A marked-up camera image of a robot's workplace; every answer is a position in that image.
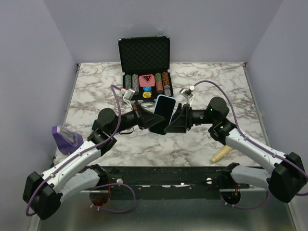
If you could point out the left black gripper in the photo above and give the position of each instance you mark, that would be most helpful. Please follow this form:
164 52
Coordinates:
147 119

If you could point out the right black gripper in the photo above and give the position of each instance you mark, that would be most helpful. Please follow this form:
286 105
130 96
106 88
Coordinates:
182 120

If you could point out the black smartphone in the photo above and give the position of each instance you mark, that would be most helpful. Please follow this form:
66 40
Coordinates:
158 129

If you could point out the light blue phone case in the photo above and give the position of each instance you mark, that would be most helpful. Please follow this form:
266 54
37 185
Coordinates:
164 106

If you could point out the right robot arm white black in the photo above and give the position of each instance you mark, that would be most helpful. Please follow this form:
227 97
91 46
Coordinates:
282 174

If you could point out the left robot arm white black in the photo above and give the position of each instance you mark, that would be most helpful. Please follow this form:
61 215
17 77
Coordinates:
43 193

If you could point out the black aluminium poker chip case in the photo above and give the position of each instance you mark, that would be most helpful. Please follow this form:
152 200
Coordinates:
144 56

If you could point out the yellow dealer button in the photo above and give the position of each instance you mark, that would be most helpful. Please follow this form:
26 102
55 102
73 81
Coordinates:
147 94

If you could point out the blue dealer button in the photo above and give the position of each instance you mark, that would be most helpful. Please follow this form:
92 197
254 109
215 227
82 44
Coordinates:
147 89

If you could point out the pink card deck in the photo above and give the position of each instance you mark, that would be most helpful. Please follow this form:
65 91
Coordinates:
147 80

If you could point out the purple plastic card holder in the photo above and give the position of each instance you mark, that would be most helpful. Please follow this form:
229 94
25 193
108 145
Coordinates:
67 141

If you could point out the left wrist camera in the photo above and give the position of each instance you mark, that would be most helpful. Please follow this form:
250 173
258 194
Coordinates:
127 96

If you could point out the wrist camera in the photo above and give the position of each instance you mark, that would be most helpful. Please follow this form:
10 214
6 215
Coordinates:
187 93
127 96

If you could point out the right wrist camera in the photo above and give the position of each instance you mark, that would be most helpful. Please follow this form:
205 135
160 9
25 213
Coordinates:
187 93

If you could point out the beige wooden handle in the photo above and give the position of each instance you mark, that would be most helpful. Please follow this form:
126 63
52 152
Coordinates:
220 154

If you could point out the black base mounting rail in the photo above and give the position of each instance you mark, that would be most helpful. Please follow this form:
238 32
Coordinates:
165 183

